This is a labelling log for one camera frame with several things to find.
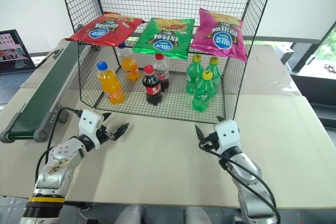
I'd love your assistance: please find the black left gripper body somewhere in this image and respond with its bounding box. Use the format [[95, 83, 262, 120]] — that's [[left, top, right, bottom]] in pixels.
[[97, 123, 117, 145]]

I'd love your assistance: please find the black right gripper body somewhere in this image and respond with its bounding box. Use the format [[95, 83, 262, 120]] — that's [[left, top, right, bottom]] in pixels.
[[200, 132, 221, 152]]

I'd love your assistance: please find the orange soda bottle blue cap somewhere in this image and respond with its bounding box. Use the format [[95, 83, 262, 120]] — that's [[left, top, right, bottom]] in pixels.
[[117, 45, 141, 82], [96, 61, 125, 106]]

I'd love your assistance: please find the green soda bottle yellow cap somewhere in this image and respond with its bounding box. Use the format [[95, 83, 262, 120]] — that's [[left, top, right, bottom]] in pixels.
[[192, 70, 215, 112], [185, 55, 204, 94], [206, 57, 221, 97]]

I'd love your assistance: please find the cola bottle red cap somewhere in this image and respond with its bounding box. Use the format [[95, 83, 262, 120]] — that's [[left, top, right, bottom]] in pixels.
[[142, 65, 162, 106], [153, 54, 170, 93]]

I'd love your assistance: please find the grey rounded shape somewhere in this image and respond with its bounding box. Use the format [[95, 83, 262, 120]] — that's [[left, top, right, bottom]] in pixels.
[[184, 206, 212, 224], [114, 205, 144, 224]]

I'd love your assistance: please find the magenta chip bag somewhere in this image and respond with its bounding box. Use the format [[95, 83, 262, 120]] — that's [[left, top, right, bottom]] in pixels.
[[190, 8, 248, 63]]

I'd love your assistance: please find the red chip bag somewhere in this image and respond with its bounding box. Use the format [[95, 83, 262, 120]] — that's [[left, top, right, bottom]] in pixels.
[[65, 11, 145, 48]]

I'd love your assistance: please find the green chip bag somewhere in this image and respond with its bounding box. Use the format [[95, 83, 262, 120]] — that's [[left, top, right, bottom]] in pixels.
[[131, 17, 195, 61]]

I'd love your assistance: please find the black low cabinet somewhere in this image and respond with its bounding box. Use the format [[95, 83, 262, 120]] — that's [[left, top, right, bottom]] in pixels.
[[290, 71, 336, 130]]

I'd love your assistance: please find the grey laptop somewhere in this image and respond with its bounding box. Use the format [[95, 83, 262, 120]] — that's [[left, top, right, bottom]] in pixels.
[[0, 29, 36, 104]]

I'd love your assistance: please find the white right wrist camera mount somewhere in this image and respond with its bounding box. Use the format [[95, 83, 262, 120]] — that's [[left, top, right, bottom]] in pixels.
[[214, 120, 242, 152]]

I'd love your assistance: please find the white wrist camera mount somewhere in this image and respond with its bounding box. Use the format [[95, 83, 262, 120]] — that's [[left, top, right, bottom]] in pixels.
[[214, 120, 242, 152], [78, 110, 103, 149]]

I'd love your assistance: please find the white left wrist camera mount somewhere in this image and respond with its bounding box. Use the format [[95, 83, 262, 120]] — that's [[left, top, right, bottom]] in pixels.
[[78, 110, 103, 149]]

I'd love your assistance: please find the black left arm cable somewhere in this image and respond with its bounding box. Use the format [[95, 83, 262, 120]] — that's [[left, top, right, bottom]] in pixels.
[[35, 107, 82, 183]]

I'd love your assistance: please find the green conveyor belt grey frame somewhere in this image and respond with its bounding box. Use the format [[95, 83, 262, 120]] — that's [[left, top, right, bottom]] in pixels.
[[0, 41, 82, 144]]

